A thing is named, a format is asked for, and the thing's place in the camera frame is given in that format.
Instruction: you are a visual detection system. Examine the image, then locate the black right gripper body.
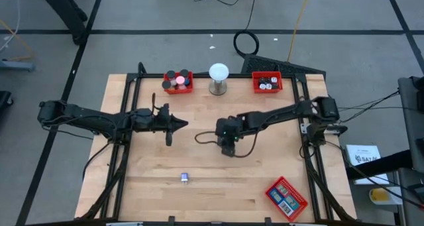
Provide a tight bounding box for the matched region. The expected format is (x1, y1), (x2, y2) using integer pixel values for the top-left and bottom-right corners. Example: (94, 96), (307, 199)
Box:
(215, 117), (245, 158)

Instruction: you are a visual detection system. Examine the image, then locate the yellow white plastic object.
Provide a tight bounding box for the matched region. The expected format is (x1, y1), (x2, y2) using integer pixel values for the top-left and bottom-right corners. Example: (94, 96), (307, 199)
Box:
(368, 187), (403, 206)

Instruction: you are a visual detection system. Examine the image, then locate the small red plastic basket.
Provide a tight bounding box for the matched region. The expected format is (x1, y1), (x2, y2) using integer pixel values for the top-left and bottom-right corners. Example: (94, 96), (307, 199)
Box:
(252, 70), (284, 94)
(163, 70), (194, 95)

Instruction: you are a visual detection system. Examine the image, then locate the black aluminium table frame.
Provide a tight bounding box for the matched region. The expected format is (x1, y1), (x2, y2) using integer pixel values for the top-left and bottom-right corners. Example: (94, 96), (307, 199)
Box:
(78, 62), (357, 225)

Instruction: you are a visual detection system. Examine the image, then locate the large red perforated basket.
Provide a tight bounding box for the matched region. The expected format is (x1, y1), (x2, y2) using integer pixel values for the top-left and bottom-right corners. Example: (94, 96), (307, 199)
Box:
(264, 176), (309, 223)

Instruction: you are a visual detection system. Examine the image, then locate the black metal beam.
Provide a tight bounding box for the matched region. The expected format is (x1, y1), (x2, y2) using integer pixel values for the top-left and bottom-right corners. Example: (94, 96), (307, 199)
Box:
(346, 148), (415, 181)

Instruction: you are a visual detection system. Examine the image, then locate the black power supply box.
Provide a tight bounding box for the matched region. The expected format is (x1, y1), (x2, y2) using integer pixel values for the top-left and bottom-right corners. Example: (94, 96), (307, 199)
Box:
(326, 125), (348, 136)

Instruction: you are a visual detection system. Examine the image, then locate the white printed cardboard box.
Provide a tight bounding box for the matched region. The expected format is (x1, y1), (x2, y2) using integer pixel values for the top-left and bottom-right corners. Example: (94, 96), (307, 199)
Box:
(344, 144), (390, 186)

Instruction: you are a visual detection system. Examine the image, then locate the white lamp steel base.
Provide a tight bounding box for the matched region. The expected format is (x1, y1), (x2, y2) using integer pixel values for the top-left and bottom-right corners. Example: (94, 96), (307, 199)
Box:
(208, 62), (230, 96)

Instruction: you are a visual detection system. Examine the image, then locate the grey metal floor bar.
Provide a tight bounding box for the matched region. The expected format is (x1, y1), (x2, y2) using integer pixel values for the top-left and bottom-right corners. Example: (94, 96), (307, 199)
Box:
(0, 60), (36, 73)

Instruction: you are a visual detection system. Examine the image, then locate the black coiled cable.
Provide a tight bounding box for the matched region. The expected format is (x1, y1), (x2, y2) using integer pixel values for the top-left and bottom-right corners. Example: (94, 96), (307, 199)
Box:
(233, 0), (260, 58)

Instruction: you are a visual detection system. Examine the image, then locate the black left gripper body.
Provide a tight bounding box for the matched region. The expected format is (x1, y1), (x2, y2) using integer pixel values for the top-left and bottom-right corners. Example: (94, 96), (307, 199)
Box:
(156, 102), (176, 147)

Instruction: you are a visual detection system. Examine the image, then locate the black floor object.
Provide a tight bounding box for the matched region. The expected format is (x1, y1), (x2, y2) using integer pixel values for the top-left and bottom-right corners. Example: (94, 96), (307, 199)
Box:
(0, 90), (14, 116)

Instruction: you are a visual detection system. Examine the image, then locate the black perforated floor mat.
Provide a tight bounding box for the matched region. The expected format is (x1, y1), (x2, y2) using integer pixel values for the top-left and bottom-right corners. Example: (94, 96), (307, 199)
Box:
(240, 53), (327, 77)

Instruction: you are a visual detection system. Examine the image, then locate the grey side cart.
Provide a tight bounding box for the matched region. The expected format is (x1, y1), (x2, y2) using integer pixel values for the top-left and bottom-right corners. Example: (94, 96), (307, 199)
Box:
(397, 76), (424, 174)

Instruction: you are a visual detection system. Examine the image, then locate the yellow hanging cable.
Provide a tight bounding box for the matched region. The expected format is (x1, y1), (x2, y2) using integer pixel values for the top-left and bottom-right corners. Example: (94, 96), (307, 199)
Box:
(286, 0), (314, 63)

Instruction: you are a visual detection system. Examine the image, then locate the person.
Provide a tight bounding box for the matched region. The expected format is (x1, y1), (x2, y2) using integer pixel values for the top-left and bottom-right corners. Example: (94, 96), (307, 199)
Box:
(36, 0), (89, 45)

